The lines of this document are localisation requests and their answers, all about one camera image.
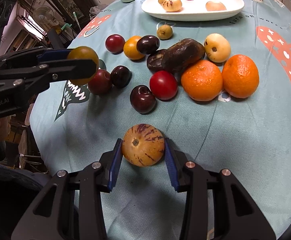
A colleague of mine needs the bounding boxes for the dark brown elongated fruit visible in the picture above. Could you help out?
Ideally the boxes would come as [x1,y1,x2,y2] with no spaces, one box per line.
[161,38,206,74]

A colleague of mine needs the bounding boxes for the pale tan round fruit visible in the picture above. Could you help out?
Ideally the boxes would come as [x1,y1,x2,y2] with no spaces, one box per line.
[206,1,227,12]

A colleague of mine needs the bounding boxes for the pale yellow round fruit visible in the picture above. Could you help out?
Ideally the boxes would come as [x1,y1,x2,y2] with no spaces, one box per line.
[204,33,231,63]

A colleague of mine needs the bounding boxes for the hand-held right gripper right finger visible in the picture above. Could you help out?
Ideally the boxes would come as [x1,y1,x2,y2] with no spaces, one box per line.
[164,137,277,240]

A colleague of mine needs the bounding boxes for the clear plastic bag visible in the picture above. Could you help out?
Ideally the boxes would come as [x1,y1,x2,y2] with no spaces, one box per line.
[90,5,106,20]

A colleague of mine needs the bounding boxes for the dark purple plum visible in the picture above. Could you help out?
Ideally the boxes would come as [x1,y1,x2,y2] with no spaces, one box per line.
[130,85,157,115]
[136,35,160,55]
[110,65,131,88]

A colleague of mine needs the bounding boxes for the orange mandarin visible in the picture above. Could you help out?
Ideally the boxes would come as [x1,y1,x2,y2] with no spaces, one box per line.
[181,60,223,102]
[221,54,260,99]

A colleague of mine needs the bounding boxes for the white cable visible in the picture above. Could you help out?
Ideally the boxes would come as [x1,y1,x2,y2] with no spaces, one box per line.
[264,0,286,8]

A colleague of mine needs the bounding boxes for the small brown fruit on tablecloth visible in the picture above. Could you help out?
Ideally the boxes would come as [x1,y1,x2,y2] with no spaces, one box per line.
[157,25,173,40]

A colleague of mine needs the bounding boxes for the electric fan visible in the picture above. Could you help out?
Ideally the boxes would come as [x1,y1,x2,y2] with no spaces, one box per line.
[33,5,54,25]

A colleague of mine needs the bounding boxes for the dark red plum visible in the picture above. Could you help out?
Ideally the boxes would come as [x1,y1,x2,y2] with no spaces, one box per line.
[87,69,113,96]

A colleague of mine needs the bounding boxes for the orange-yellow plum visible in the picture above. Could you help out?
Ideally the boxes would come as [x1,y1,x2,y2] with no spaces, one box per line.
[123,35,146,60]

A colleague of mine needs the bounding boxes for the bright red tomato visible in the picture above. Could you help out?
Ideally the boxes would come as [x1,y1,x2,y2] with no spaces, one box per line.
[149,70,178,101]

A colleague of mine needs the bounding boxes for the striped tan pepino melon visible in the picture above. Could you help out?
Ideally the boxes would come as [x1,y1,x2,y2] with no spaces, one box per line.
[122,123,165,167]
[161,0,183,13]

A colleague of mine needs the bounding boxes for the dark brown passion fruit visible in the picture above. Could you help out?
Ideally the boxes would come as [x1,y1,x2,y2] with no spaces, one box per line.
[147,49,168,73]

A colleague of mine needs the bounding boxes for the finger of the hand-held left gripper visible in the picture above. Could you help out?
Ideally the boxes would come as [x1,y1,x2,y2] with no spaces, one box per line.
[0,59,97,94]
[0,47,73,67]

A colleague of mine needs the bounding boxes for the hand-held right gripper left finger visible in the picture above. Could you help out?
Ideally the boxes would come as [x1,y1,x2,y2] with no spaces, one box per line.
[12,138,123,240]

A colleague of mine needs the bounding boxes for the white oval plate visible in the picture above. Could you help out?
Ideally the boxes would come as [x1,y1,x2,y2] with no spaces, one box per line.
[141,0,245,22]

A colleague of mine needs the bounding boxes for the yellow-green plum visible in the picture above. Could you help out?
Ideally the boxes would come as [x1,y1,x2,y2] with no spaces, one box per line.
[67,46,100,86]

